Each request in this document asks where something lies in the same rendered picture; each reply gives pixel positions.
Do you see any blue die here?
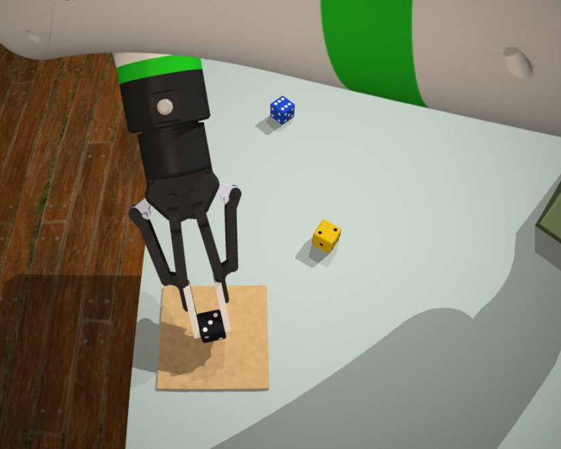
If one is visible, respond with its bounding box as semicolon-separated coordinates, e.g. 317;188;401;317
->
270;96;295;125

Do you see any black die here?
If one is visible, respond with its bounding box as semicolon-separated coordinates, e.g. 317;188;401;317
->
197;309;226;343

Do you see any yellow die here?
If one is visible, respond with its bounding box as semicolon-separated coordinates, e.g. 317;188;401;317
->
312;220;342;253

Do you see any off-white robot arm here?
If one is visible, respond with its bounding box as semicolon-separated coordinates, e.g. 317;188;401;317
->
0;0;561;137

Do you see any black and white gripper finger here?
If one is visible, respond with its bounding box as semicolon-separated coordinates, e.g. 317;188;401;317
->
189;183;241;332
128;193;201;338

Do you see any tan square mat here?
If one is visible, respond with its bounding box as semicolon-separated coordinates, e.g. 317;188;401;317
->
157;285;269;390

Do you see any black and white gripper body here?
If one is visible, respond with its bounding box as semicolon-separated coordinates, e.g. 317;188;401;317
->
137;122;220;222

